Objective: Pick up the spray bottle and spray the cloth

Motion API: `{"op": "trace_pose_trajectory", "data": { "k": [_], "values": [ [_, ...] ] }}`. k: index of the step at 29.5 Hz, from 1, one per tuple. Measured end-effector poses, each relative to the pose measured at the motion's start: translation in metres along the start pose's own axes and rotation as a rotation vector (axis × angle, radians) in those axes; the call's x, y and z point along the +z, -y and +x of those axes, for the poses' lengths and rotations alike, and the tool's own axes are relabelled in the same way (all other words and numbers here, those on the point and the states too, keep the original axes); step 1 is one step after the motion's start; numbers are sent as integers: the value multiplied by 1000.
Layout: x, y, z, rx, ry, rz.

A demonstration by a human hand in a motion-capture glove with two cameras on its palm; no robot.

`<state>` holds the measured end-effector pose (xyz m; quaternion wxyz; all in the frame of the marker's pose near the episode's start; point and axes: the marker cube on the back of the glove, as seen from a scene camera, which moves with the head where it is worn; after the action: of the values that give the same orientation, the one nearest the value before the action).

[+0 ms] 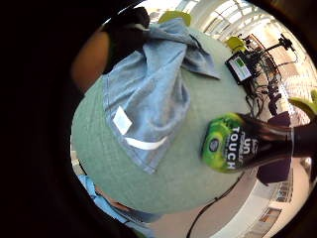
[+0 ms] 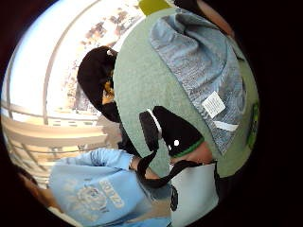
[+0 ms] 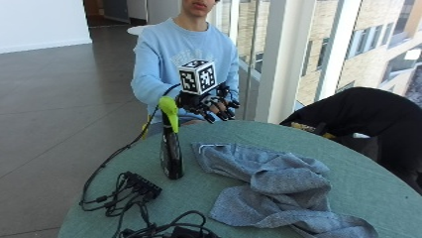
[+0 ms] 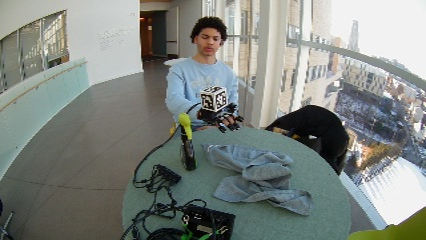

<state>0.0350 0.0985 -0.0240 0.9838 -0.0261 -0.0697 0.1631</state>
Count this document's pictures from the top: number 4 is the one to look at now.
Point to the white round table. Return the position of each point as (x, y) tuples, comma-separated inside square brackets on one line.
[(175, 61)]

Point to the yellow-green chair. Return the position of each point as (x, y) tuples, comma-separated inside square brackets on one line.
[(395, 228)]

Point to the grey window railing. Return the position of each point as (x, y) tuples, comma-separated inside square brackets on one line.
[(360, 56)]

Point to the yellow chair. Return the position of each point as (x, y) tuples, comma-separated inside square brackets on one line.
[(174, 129)]

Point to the grey cloth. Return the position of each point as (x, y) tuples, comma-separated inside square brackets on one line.
[(260, 175)]

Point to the wooden wall handrail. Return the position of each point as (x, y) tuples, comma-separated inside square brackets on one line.
[(40, 85)]

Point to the dark doorway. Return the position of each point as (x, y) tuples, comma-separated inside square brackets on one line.
[(154, 35)]

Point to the black electronics box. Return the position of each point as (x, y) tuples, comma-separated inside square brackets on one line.
[(208, 220)]

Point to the wooden chair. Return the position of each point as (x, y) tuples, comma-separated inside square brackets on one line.
[(287, 132)]

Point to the white marker cube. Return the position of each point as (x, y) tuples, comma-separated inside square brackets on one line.
[(213, 98)]

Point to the black jacket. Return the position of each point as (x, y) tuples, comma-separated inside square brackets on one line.
[(317, 133)]

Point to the black spray bottle yellow trigger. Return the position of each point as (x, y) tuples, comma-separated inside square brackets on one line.
[(187, 146)]

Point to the the person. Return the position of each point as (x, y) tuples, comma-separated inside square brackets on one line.
[(195, 80)]

